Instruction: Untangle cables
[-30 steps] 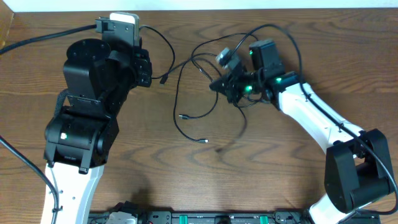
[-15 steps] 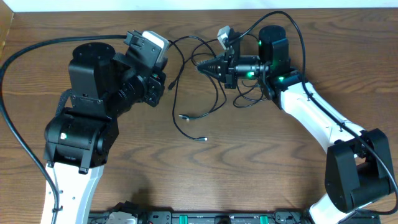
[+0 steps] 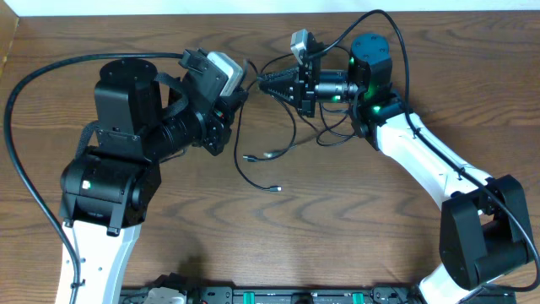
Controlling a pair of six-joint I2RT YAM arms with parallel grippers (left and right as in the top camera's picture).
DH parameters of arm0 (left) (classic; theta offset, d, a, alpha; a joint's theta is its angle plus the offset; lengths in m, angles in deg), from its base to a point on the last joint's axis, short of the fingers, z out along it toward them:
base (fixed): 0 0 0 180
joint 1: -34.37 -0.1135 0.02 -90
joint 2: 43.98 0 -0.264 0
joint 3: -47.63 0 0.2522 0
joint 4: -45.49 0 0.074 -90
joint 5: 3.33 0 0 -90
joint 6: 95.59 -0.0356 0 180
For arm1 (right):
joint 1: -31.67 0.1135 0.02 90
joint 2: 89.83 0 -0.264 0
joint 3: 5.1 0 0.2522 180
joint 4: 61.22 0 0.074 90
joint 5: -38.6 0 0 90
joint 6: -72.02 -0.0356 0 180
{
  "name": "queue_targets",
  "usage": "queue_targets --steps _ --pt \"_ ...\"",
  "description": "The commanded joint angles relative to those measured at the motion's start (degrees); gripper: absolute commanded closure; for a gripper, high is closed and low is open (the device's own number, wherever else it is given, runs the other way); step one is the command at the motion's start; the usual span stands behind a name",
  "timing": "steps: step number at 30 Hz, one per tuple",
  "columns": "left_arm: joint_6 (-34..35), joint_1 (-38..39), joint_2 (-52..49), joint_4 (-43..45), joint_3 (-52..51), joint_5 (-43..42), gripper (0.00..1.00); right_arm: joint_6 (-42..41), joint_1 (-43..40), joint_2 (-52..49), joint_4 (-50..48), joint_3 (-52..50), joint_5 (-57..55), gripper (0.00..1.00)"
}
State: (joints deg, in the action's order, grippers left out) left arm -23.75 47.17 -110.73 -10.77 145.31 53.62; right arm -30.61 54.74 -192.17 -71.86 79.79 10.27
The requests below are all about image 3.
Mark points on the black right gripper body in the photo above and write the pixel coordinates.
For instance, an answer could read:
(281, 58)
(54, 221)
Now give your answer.
(309, 78)

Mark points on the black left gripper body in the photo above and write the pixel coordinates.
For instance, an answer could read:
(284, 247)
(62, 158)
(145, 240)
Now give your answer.
(214, 141)

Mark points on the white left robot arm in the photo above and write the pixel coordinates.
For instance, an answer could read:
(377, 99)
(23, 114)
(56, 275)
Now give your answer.
(145, 118)

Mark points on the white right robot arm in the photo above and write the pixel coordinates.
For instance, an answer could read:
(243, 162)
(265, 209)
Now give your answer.
(485, 230)

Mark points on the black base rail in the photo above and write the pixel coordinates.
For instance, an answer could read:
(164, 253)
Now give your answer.
(173, 288)

